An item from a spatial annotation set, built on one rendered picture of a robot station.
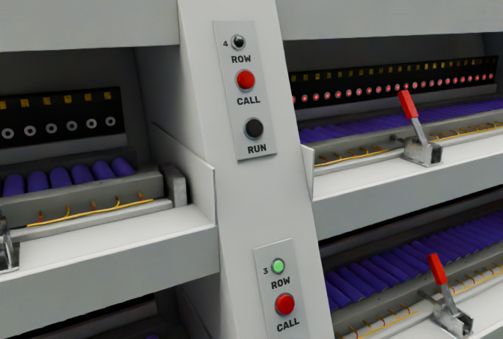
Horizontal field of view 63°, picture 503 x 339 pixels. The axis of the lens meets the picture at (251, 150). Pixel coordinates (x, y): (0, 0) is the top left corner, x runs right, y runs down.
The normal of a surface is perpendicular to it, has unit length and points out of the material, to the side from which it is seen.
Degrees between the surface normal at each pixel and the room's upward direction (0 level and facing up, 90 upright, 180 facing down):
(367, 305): 20
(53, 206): 110
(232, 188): 90
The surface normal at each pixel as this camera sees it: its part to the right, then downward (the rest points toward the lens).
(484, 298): -0.02, -0.95
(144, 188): 0.47, 0.26
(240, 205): 0.43, -0.08
